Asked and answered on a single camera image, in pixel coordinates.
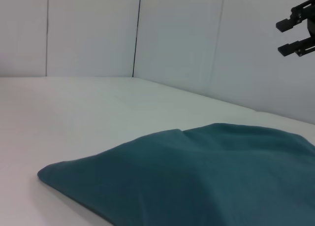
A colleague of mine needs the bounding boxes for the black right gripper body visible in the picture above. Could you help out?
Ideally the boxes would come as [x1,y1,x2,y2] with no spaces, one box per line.
[299,0,315,55]

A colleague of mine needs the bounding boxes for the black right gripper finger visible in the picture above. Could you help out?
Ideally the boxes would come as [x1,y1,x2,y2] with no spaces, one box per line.
[275,3,310,34]
[277,37,315,58]

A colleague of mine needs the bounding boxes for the blue teal shirt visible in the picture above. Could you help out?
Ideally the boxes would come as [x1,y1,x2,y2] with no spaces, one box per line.
[37,123,315,226]

